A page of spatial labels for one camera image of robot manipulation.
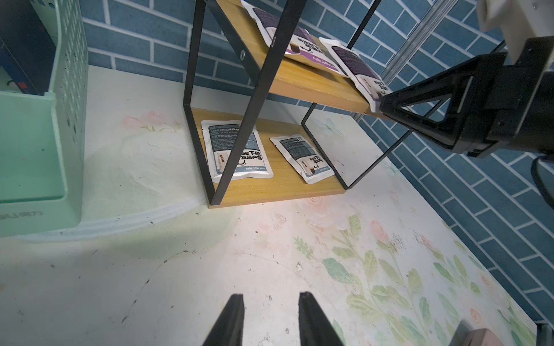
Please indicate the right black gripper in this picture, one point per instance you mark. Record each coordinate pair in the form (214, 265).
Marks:
(502, 106)

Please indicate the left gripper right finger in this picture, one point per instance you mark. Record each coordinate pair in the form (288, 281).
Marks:
(315, 328)

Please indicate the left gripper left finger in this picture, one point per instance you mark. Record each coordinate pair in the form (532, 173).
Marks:
(228, 328)

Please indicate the purple coffee bag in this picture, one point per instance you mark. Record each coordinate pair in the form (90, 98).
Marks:
(366, 80)
(302, 47)

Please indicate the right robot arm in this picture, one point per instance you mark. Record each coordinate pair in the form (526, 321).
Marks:
(543, 181)

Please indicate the wooden three-tier shelf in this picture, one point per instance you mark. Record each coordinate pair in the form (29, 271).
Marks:
(291, 95)

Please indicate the floral table mat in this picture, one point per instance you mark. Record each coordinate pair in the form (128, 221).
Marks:
(152, 264)

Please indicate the pink case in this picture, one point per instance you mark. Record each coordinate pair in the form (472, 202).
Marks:
(466, 335)

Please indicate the green file organizer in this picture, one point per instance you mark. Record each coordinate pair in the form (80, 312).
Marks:
(43, 137)

